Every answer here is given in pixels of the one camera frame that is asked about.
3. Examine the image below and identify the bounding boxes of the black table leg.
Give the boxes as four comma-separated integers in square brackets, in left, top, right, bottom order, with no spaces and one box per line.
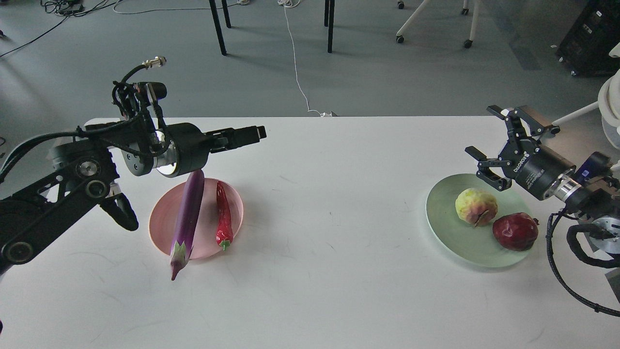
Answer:
[208,0,232,57]
[324,0,335,53]

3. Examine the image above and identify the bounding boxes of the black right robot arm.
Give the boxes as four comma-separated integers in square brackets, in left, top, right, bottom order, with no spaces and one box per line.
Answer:
[465,105,620,317]

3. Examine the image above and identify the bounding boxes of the white chair base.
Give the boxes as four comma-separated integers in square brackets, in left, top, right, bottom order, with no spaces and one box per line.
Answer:
[396,0,481,49]

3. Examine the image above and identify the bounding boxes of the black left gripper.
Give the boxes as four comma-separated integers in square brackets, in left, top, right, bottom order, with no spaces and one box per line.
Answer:
[155,122,266,177]

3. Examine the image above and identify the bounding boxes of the green plate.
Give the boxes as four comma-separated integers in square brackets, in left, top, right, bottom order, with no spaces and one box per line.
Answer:
[425,173,531,268]

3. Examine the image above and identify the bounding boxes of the purple eggplant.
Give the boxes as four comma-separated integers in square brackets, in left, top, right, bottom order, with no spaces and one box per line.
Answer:
[170,169,204,281]

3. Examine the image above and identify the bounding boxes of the white floor cable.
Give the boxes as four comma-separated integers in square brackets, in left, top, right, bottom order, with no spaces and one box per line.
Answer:
[278,0,338,117]

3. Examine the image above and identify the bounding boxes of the red chili pepper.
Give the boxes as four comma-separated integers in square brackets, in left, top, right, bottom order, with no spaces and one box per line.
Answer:
[216,181,234,251]

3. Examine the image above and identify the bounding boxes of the black equipment cabinet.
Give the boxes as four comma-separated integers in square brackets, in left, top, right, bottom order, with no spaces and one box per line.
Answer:
[556,0,620,77]

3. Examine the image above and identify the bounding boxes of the black floor cables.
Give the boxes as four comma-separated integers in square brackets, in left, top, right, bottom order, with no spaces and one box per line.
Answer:
[0,0,243,59]

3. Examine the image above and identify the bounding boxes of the black table leg left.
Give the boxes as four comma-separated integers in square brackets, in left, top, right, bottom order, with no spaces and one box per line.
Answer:
[208,0,232,57]

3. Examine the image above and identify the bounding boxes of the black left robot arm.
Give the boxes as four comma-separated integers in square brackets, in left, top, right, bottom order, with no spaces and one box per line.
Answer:
[0,57,266,274]

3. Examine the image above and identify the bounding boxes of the red pomegranate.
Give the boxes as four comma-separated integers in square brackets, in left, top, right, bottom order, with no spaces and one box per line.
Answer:
[492,212,540,252]

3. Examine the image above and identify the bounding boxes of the yellow green apple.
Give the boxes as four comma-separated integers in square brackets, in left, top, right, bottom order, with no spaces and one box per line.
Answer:
[455,188,498,227]

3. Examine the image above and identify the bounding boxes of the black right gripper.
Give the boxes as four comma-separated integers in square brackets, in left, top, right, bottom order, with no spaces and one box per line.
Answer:
[465,105,576,201]

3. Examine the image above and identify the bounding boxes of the black table leg right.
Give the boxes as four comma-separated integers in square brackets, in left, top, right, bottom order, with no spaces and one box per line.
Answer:
[324,0,335,53]

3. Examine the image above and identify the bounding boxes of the white office chair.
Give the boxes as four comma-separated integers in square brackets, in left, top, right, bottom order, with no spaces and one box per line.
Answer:
[552,71,620,149]

